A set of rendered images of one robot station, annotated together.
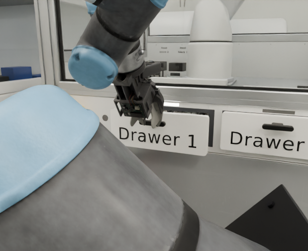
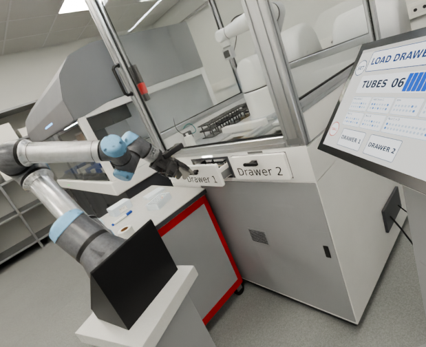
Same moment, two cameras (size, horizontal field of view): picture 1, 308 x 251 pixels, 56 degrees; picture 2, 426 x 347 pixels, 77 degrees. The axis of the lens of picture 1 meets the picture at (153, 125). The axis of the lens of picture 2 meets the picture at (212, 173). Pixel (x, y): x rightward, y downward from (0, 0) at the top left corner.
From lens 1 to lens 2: 0.79 m
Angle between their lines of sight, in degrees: 31
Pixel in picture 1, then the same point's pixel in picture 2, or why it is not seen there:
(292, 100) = (258, 144)
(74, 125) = (67, 221)
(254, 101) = (241, 148)
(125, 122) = not seen: hidden behind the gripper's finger
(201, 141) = (217, 178)
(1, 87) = not seen: hidden behind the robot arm
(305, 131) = (268, 162)
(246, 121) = (240, 161)
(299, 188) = (285, 197)
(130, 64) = (150, 159)
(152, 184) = (84, 230)
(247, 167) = (255, 187)
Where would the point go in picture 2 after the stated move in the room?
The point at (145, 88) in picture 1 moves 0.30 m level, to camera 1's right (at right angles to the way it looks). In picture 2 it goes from (168, 163) to (228, 148)
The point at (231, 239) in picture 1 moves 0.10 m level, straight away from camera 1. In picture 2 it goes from (104, 239) to (133, 219)
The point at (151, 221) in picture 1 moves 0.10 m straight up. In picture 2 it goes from (80, 238) to (61, 208)
